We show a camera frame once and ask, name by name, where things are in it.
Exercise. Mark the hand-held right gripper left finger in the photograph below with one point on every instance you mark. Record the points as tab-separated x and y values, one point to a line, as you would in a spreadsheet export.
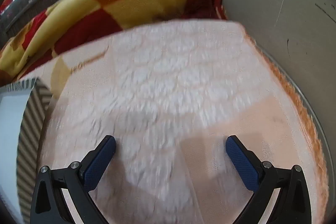
101	161

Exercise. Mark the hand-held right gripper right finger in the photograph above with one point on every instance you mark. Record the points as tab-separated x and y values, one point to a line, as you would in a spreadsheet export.
241	161

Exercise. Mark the red yellow orange blanket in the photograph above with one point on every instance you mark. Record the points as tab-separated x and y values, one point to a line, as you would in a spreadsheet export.
105	3

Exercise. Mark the striped rim white tray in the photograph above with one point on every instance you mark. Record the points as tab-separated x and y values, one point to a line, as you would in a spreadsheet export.
10	113

